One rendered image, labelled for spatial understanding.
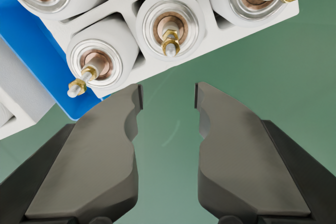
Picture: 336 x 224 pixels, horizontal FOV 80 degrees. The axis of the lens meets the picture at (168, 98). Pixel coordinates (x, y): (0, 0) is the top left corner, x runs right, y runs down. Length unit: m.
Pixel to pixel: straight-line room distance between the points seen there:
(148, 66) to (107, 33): 0.11
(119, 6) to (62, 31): 0.11
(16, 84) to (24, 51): 0.07
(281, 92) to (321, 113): 0.16
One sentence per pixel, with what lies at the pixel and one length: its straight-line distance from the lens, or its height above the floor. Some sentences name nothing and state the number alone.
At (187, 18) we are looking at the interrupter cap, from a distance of 0.28.
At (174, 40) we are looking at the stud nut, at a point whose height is 0.33.
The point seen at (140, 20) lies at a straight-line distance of 0.29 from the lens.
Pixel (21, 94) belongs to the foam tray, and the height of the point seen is 0.15.
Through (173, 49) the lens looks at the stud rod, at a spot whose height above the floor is 0.35.
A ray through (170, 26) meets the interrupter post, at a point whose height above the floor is 0.28.
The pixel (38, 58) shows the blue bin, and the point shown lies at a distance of 0.57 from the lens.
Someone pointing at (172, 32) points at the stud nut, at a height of 0.30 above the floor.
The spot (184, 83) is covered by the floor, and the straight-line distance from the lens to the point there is 0.59.
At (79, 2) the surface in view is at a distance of 0.31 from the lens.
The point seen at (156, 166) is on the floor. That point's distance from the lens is 0.81.
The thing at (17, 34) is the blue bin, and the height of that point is 0.08.
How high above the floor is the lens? 0.53
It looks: 60 degrees down
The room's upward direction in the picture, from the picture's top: 179 degrees counter-clockwise
